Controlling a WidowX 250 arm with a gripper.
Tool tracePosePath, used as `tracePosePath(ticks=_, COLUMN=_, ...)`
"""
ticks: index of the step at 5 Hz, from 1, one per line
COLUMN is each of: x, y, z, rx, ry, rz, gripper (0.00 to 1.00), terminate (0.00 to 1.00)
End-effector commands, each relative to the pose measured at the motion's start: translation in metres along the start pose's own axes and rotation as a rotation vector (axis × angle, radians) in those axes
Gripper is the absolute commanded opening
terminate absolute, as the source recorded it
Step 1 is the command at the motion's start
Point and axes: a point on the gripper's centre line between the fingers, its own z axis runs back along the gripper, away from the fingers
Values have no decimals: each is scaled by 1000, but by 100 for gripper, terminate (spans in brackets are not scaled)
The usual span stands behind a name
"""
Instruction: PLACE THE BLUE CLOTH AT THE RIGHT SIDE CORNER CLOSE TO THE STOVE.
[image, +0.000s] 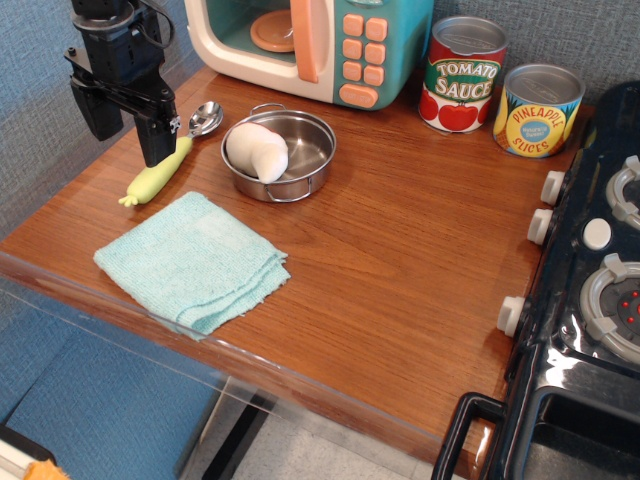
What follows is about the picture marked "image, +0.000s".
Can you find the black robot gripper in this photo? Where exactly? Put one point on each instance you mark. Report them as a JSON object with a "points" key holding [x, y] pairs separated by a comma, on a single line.
{"points": [[119, 69]]}

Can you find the light blue cloth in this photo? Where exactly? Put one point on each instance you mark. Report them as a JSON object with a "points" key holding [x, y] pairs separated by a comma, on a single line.
{"points": [[195, 265]]}

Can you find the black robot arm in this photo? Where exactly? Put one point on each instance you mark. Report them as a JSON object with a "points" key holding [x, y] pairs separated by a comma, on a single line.
{"points": [[118, 70]]}

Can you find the white stove knob middle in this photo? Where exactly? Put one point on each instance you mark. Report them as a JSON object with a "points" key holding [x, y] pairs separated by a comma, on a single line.
{"points": [[539, 226]]}

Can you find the white stove knob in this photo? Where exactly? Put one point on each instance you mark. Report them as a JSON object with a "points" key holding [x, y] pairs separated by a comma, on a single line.
{"points": [[539, 226], [552, 187], [509, 314]]}

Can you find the white stove knob lower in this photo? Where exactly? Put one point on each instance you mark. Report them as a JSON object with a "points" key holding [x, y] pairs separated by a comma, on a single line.
{"points": [[509, 314]]}

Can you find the white stove knob upper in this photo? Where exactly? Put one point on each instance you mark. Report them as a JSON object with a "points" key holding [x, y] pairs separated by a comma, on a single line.
{"points": [[552, 187]]}

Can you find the black toy stove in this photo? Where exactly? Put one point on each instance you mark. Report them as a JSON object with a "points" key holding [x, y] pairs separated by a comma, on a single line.
{"points": [[571, 410]]}

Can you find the white plush toy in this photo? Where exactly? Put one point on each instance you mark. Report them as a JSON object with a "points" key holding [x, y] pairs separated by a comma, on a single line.
{"points": [[257, 151]]}

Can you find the small steel pot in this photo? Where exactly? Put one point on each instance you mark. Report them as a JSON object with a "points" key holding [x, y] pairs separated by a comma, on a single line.
{"points": [[311, 144]]}

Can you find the orange microwave turntable plate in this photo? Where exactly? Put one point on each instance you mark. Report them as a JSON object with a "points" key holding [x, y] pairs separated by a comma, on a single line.
{"points": [[273, 32]]}

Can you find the teal toy microwave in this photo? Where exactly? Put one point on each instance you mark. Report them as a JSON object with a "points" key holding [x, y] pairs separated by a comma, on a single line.
{"points": [[357, 54]]}

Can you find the clear acrylic table barrier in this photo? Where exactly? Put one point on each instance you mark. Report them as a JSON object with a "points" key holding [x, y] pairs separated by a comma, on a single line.
{"points": [[105, 403]]}

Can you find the tomato sauce can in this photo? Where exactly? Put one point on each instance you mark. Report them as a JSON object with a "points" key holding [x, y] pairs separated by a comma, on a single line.
{"points": [[465, 58]]}

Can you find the pineapple slices can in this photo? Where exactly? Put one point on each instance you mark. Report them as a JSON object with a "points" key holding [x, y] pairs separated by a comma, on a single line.
{"points": [[537, 109]]}

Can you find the green handled metal spoon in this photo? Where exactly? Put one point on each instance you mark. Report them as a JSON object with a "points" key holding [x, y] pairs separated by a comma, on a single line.
{"points": [[151, 180]]}

